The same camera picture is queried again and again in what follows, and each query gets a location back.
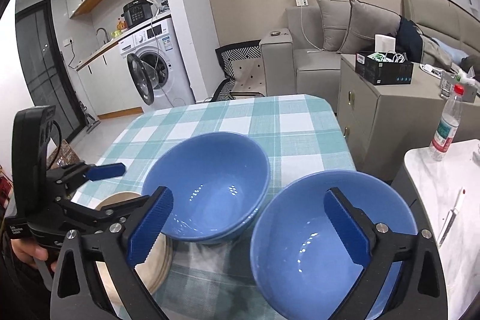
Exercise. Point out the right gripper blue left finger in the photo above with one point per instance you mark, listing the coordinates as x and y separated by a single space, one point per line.
145 224

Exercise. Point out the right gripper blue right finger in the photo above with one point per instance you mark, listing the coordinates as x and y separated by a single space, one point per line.
351 224

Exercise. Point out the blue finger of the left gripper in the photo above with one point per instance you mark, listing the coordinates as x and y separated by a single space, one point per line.
96 173

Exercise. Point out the blue bowl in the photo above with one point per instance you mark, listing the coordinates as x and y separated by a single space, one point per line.
219 181
299 263

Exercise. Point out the white kitchen counter cabinets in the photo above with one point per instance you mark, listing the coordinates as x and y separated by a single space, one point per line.
106 79

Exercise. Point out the person's left hand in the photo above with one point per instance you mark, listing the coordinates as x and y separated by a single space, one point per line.
29 251

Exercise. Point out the grey side cabinet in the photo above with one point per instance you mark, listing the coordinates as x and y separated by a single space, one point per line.
381 123

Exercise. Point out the white washing machine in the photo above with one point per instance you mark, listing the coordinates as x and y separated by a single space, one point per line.
155 66

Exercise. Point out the plastic water bottle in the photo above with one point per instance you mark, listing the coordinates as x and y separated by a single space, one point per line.
448 124

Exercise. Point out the yellow oil bottle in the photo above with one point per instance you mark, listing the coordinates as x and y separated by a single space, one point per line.
121 25

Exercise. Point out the black pressure cooker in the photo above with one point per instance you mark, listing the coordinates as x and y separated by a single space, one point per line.
136 12

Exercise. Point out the black cardboard box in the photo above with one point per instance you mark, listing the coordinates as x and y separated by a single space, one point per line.
380 68

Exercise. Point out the black patterned chair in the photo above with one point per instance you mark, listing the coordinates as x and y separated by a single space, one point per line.
243 68

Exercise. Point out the white charger box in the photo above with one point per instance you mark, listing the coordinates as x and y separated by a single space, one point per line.
384 44

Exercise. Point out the grey cushion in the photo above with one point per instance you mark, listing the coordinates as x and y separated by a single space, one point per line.
365 21
334 18

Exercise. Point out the grey sofa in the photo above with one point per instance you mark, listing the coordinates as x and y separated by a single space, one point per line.
305 57

